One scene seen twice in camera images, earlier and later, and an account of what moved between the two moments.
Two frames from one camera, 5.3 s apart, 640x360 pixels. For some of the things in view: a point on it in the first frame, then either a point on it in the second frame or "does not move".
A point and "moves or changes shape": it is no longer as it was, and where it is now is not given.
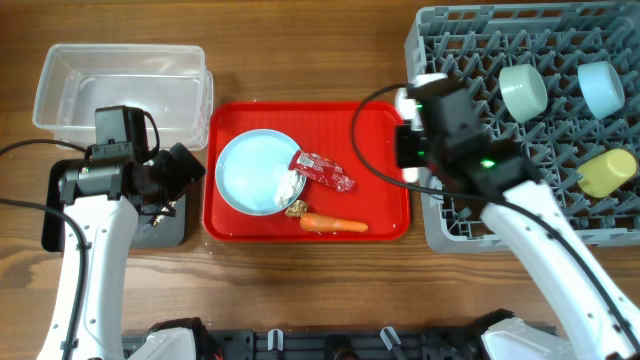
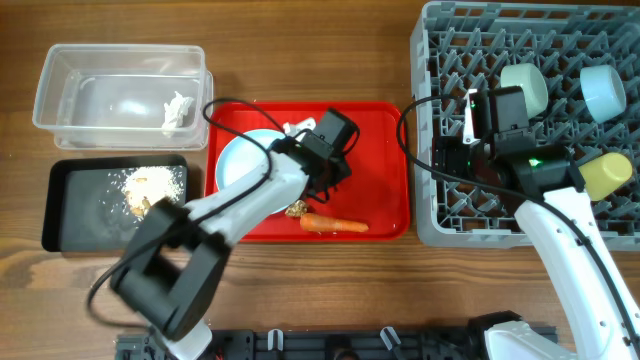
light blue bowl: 601,88 does not move
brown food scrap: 297,209 does not move
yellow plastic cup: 607,172 does not move
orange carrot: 320,223 does not move
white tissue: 289,188 moves or changes shape
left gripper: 169,161 -> 346,173
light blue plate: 250,168 does not move
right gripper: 404,139 -> 447,151
